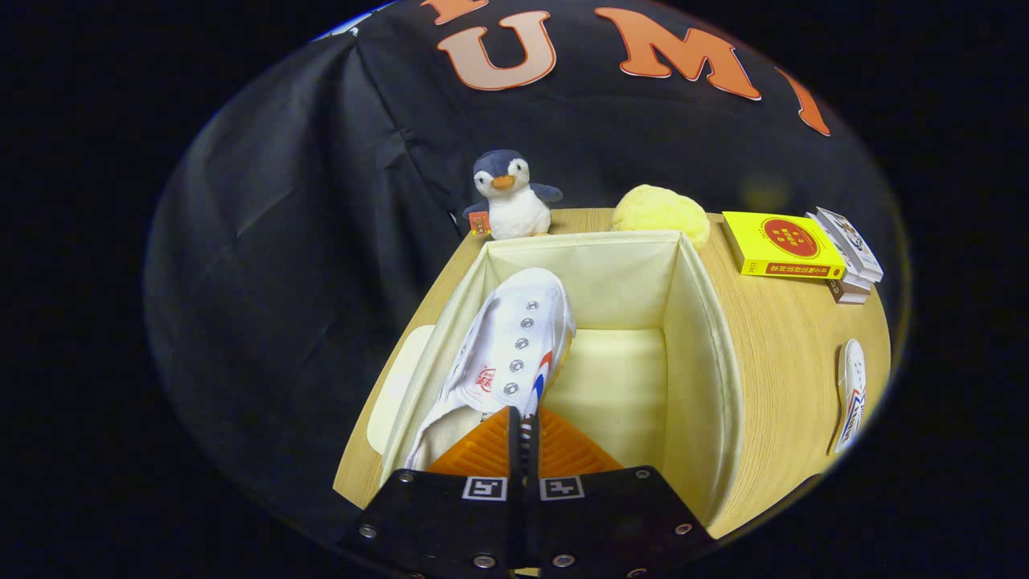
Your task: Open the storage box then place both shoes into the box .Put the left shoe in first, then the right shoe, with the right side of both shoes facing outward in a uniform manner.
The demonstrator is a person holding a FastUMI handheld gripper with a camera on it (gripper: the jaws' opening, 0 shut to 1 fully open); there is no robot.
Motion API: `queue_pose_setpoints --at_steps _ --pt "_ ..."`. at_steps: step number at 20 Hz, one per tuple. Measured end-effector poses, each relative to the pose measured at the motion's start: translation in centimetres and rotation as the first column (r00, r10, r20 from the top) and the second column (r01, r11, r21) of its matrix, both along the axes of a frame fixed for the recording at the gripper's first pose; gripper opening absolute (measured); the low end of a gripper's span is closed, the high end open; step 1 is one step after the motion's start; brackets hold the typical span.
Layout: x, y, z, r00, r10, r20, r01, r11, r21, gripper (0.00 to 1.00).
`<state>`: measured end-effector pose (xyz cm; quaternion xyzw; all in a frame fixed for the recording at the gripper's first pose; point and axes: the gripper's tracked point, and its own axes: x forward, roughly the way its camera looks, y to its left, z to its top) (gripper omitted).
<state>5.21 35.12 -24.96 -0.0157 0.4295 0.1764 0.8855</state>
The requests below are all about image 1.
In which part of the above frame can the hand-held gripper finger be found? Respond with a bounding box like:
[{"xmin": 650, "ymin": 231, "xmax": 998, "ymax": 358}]
[
  {"xmin": 527, "ymin": 406, "xmax": 716, "ymax": 579},
  {"xmin": 342, "ymin": 406, "xmax": 523, "ymax": 579}
]

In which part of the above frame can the white canvas shoe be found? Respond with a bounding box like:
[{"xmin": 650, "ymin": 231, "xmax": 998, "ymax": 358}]
[
  {"xmin": 828, "ymin": 339, "xmax": 867, "ymax": 455},
  {"xmin": 402, "ymin": 267, "xmax": 576, "ymax": 471}
]

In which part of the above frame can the cream fabric storage box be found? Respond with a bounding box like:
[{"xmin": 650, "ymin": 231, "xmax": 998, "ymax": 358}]
[{"xmin": 367, "ymin": 230, "xmax": 744, "ymax": 541}]

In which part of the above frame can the penguin plush toy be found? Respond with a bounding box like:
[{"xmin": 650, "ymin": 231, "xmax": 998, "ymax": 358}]
[{"xmin": 462, "ymin": 149, "xmax": 564, "ymax": 241}]

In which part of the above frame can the yellow fluffy plush ball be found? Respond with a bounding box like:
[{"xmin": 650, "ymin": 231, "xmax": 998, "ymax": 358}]
[{"xmin": 611, "ymin": 184, "xmax": 711, "ymax": 248}]

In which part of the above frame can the black backdrop cloth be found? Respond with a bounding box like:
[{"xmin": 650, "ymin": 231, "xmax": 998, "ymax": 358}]
[{"xmin": 145, "ymin": 0, "xmax": 893, "ymax": 515}]

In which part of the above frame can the yellow book with red circle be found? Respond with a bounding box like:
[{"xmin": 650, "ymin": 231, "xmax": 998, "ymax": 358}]
[{"xmin": 722, "ymin": 211, "xmax": 847, "ymax": 281}]

